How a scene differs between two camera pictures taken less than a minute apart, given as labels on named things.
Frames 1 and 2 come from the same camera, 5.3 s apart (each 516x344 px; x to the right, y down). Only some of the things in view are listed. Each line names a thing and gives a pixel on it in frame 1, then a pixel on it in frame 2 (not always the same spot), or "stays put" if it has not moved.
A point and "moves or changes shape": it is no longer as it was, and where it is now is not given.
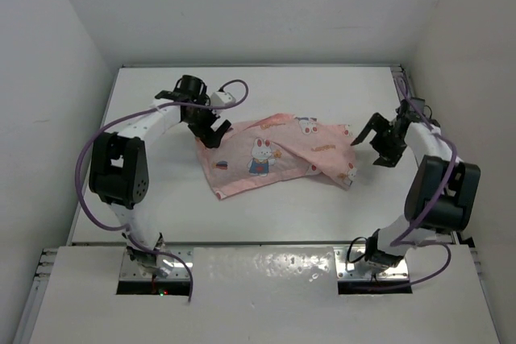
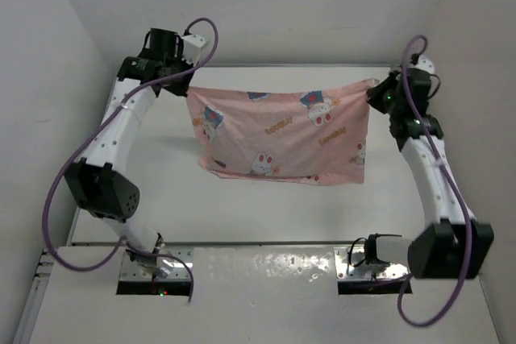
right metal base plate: (362, 270) stays put
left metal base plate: (131, 271) stays put
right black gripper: (385, 139) → (379, 94)
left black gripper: (210, 138) → (179, 89)
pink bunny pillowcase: (277, 147) moves or changes shape
